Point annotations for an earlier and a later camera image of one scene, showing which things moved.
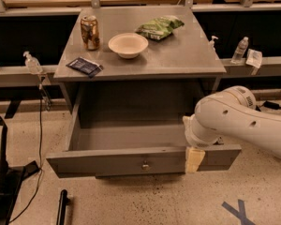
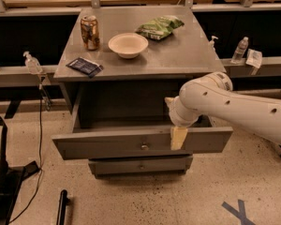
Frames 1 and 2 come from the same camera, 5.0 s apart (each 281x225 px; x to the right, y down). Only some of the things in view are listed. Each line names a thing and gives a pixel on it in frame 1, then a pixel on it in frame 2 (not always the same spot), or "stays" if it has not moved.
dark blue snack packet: (85, 67) stays
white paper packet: (254, 58) stays
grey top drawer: (105, 150) → (123, 122)
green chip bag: (159, 27) stays
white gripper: (193, 137) → (177, 115)
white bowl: (128, 45) stays
